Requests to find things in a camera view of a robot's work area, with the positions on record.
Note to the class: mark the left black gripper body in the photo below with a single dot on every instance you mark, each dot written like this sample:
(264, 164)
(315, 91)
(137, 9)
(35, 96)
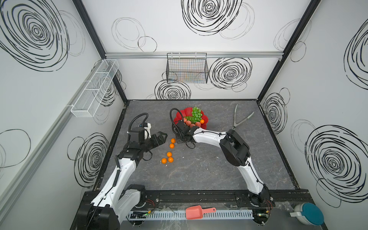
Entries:
(148, 143)

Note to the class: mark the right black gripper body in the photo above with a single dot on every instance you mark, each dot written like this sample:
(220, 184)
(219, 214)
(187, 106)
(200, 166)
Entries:
(182, 137)

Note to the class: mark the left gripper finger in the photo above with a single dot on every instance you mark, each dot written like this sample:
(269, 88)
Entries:
(157, 143)
(160, 136)

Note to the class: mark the red flower-shaped bowl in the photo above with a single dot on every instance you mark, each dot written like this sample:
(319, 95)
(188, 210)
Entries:
(188, 112)

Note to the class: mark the green grape bunch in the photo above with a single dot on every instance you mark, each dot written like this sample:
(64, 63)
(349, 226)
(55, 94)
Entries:
(196, 115)

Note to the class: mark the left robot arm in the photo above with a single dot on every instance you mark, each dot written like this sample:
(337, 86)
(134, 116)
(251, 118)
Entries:
(114, 202)

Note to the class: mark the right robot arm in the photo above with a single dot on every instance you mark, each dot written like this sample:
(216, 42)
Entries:
(236, 152)

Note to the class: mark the pink plastic scoop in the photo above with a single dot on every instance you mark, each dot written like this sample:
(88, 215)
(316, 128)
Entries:
(197, 212)

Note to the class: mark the teal and white container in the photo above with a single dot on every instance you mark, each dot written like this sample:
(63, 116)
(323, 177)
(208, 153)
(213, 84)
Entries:
(308, 214)

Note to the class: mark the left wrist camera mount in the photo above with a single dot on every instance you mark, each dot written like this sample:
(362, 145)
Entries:
(147, 127)

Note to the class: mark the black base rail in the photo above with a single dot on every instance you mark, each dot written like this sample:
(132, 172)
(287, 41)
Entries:
(239, 198)

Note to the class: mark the black wire basket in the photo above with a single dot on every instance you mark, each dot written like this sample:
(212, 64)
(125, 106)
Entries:
(187, 67)

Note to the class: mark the white mesh wall shelf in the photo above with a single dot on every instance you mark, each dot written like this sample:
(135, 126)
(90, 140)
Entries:
(99, 90)

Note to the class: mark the white slotted cable duct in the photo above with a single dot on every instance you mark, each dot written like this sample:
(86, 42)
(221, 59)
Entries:
(181, 215)

